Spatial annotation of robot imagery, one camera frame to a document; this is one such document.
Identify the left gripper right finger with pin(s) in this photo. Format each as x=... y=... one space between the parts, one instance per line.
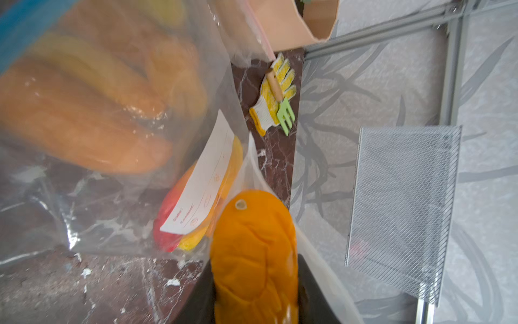
x=313 y=307

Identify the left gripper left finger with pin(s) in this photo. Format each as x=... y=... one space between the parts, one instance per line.
x=199 y=307

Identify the clear zip-top bag white print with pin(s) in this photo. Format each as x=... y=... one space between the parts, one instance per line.
x=340 y=300

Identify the yellow mango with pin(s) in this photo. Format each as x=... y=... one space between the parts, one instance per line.
x=191 y=240
x=102 y=71

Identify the large orange mango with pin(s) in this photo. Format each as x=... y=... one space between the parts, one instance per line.
x=254 y=261

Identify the clear zip-top bag pink zipper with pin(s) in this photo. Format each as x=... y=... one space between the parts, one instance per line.
x=101 y=101

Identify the clear zip-top bag blue zipper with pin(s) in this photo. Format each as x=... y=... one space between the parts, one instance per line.
x=194 y=198

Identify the green garden hand rake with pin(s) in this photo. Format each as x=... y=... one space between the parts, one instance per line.
x=285 y=113

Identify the yellow green garden gloves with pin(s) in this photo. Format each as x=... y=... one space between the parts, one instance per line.
x=263 y=113

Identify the potted artificial plant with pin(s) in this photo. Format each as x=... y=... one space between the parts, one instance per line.
x=265 y=27

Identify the white wire mesh basket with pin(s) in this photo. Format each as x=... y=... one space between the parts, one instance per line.
x=403 y=206

